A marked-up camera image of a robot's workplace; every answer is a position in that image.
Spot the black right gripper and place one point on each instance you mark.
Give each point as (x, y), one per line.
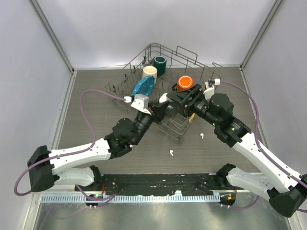
(180, 98)

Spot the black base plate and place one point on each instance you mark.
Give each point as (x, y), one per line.
(190, 184)

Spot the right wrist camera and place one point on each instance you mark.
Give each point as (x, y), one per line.
(210, 86)

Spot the left aluminium frame post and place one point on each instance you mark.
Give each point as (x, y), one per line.
(51, 34)

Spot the blue polka dot plate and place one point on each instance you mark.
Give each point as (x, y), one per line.
(144, 86)

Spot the white slotted cable duct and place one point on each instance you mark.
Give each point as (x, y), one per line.
(176, 198)

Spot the dark teal mug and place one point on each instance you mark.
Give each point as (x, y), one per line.
(159, 63)

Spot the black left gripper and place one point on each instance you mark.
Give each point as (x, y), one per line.
(158, 113)

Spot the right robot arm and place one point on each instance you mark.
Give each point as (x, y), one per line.
(283, 187)

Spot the orange mug black handle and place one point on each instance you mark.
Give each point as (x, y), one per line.
(184, 83)

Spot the aluminium frame post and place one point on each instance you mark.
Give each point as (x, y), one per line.
(51, 34)
(277, 4)

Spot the white earbud case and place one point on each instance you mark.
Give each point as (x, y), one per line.
(163, 98)

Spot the cream ribbed mug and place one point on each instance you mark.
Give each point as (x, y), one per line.
(149, 71)

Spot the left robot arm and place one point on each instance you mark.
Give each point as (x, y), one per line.
(46, 166)

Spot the right aluminium frame post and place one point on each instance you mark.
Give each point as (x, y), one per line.
(277, 4)

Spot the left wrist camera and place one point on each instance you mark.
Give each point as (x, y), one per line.
(139, 102)

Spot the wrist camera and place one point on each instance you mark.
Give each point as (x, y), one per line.
(139, 102)
(210, 86)

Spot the yellow mug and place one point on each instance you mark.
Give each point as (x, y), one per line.
(192, 118)

